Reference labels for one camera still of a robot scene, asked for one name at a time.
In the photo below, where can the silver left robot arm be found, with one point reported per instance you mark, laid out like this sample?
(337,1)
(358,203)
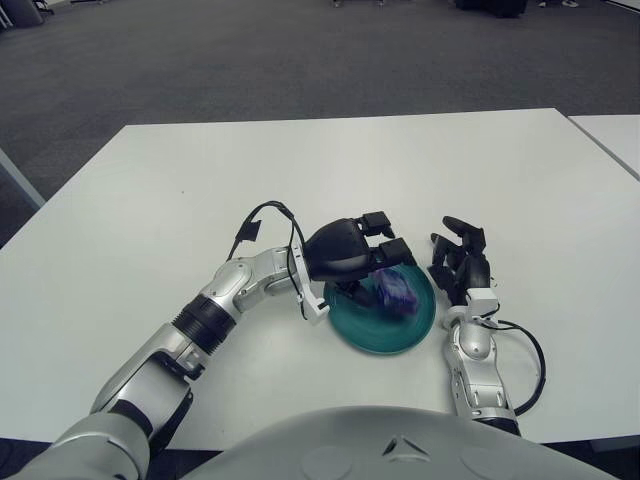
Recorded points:
(150,370)

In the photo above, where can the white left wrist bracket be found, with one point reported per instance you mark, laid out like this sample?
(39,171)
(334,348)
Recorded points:
(315,307)

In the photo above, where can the white neighbouring table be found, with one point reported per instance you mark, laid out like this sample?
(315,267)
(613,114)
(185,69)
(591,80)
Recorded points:
(615,135)

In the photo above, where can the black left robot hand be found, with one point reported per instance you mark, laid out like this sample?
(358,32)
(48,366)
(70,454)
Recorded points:
(335,250)

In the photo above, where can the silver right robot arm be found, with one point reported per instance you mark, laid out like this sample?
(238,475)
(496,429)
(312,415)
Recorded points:
(475,345)

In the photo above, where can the grey table edge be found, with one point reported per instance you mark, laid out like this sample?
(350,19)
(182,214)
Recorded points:
(15,175)

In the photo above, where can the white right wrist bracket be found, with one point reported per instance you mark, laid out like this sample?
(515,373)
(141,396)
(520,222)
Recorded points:
(482,300)

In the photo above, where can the grey robot torso shell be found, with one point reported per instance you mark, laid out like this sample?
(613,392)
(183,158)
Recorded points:
(350,440)

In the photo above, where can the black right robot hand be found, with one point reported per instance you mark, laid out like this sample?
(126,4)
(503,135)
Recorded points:
(477,270)

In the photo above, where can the blue gum pack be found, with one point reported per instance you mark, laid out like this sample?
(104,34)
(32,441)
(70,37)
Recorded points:
(395,295)

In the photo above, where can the green round plate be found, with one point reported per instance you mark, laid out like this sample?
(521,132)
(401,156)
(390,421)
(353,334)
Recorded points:
(385,335)

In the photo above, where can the black background object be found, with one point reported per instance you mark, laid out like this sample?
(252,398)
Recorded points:
(492,6)

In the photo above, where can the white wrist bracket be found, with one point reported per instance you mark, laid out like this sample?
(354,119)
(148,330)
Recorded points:
(315,307)
(482,300)

